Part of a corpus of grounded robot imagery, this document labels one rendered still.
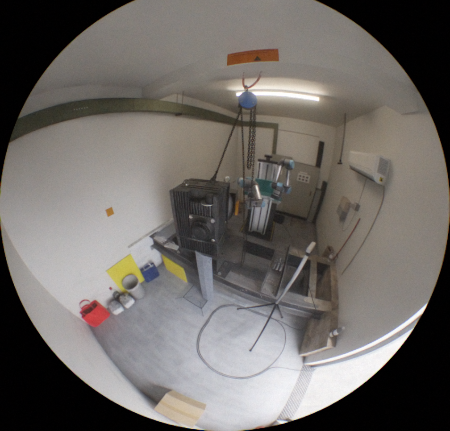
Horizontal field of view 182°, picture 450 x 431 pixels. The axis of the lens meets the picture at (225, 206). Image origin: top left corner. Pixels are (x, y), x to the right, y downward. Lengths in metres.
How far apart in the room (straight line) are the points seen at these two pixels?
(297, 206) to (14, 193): 5.37
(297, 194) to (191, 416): 4.80
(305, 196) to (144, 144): 3.91
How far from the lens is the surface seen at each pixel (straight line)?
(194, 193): 1.35
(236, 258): 1.59
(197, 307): 2.23
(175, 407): 1.99
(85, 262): 2.11
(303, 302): 1.76
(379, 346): 1.54
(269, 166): 2.45
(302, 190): 4.13
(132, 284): 2.58
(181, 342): 2.14
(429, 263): 1.19
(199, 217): 1.32
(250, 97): 1.22
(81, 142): 1.77
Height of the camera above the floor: 2.08
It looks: 27 degrees down
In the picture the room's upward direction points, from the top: 2 degrees clockwise
